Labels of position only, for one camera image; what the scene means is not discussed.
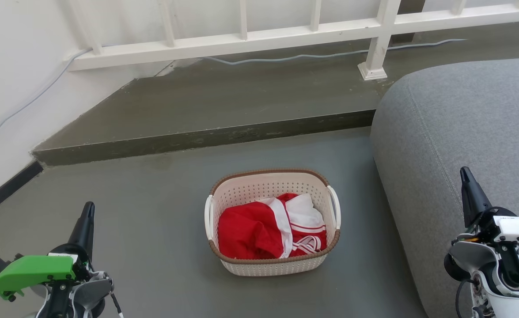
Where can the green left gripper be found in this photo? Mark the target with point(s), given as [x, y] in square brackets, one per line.
[34, 269]

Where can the white perforated plastic laundry basket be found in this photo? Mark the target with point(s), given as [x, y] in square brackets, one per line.
[272, 185]

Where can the grey fabric sofa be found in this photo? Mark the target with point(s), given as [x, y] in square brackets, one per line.
[458, 119]

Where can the black baseboard strip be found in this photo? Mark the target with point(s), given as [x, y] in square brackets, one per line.
[7, 190]

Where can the red and white garment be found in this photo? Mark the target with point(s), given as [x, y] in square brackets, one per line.
[250, 232]

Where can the white railing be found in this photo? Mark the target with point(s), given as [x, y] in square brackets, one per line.
[224, 43]

